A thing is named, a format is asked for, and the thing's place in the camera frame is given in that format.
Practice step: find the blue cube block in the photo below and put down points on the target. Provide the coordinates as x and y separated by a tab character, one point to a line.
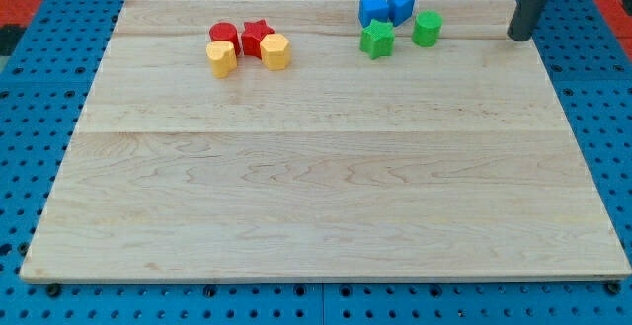
369	10

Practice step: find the blue triangle block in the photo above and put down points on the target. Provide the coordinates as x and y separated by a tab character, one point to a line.
400	11

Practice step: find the yellow heart block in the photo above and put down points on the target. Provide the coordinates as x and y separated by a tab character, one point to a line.
222	58

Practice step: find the red star block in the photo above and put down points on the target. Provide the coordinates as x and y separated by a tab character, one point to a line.
253	34

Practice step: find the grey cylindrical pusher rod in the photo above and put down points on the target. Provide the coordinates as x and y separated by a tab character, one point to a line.
525	18

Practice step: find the light wooden board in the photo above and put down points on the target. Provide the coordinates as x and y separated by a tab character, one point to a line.
453	163

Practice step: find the yellow hexagon block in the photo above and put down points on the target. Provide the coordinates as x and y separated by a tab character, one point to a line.
275	51

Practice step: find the green star block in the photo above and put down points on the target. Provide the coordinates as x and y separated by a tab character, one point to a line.
377	39

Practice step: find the red cylinder block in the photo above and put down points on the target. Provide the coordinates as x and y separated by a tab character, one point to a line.
224	31

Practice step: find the green cylinder block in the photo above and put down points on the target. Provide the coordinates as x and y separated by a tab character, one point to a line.
426	29

